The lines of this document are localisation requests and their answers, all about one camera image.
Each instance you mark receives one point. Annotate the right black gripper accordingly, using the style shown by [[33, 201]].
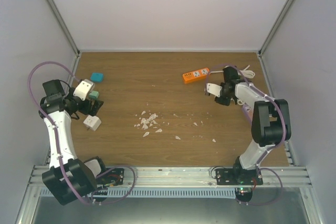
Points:
[[226, 102]]

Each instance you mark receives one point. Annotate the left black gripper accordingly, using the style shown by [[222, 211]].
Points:
[[94, 108]]

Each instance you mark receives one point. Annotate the green usb charger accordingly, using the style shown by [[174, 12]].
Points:
[[94, 95]]

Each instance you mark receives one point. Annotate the white tiger charger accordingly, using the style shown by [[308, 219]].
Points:
[[92, 122]]

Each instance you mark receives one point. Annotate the blue plug adapter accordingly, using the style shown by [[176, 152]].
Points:
[[97, 77]]

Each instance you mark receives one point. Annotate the orange power strip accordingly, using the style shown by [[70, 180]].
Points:
[[196, 75]]

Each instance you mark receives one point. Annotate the purple power strip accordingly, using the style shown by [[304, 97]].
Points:
[[248, 112]]

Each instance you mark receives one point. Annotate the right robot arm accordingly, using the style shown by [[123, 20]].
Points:
[[270, 124]]

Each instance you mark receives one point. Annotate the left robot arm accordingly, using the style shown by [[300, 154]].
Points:
[[68, 178]]

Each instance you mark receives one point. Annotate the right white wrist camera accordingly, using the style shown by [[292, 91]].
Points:
[[213, 89]]

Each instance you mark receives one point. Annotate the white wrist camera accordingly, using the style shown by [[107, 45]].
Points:
[[83, 89], [213, 89]]

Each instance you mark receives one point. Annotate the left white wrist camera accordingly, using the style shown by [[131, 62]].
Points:
[[83, 89]]

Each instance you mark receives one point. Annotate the aluminium rail frame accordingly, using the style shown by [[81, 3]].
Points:
[[183, 177]]

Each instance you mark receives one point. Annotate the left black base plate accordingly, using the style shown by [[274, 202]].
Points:
[[112, 178]]

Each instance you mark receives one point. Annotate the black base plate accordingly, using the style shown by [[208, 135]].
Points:
[[112, 178], [237, 177]]

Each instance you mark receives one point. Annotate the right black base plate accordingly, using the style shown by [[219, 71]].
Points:
[[237, 177]]

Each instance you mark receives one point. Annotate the grey slotted cable duct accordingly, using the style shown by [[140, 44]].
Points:
[[168, 193]]

